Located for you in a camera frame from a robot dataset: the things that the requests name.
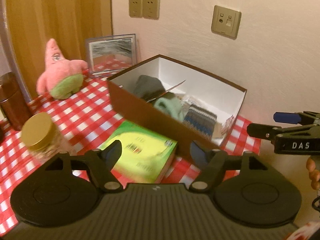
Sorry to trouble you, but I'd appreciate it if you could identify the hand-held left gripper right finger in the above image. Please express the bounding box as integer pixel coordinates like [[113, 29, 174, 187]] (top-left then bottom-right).
[[189, 142, 272, 192]]

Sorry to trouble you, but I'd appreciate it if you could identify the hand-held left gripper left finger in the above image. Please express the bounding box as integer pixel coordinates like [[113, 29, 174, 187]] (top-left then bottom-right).
[[44, 140, 124, 192]]

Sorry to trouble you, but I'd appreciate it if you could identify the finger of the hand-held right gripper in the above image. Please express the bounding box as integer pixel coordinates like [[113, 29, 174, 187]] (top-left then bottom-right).
[[273, 111, 320, 125], [247, 123, 320, 144]]

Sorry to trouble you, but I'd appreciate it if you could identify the striped knit sock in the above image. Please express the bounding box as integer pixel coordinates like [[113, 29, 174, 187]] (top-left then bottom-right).
[[184, 99, 218, 140]]

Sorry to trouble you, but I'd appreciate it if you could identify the brown cardboard box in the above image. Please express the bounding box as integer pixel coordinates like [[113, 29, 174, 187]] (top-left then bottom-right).
[[107, 54, 248, 162]]

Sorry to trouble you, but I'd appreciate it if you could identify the green cloth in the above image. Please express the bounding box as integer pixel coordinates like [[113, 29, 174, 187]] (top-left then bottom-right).
[[153, 92, 187, 128]]

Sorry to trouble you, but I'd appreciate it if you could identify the grey cloth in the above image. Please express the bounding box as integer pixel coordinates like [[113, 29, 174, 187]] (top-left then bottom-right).
[[133, 75, 167, 100]]

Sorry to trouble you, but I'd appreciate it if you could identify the person's right hand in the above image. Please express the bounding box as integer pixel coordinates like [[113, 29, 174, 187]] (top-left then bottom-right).
[[306, 156, 320, 192]]

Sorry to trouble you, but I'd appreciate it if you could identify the green tissue box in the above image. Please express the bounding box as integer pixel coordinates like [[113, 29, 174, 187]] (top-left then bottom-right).
[[99, 120, 178, 184]]

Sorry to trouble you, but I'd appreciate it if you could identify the red white checked tablecloth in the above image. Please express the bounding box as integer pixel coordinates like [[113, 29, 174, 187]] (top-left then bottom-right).
[[0, 55, 262, 233]]

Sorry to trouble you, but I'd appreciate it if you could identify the nut jar with gold lid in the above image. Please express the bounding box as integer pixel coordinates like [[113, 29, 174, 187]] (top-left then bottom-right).
[[21, 112, 63, 160]]

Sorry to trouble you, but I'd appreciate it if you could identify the red and white packet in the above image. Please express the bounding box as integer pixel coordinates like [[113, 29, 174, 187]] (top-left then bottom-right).
[[285, 221, 317, 240]]

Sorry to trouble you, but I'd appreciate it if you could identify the pink starfish plush toy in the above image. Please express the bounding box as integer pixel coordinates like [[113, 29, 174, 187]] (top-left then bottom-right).
[[37, 38, 88, 100]]

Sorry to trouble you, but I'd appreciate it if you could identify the brown metal canister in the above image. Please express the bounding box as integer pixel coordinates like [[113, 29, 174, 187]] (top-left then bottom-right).
[[0, 72, 32, 131]]

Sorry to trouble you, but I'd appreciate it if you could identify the wooden door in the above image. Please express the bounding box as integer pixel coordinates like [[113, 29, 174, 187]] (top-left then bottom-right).
[[5, 0, 112, 98]]

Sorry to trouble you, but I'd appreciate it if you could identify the sheer curtain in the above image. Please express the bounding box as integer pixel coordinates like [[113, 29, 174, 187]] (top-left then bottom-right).
[[0, 0, 30, 100]]

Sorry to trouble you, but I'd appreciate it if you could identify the clear picture frame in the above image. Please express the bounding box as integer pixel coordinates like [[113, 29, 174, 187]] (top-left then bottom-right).
[[85, 33, 138, 78]]

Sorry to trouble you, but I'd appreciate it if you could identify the beige network wall socket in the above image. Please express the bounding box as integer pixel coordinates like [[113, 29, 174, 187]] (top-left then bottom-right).
[[211, 5, 242, 39]]

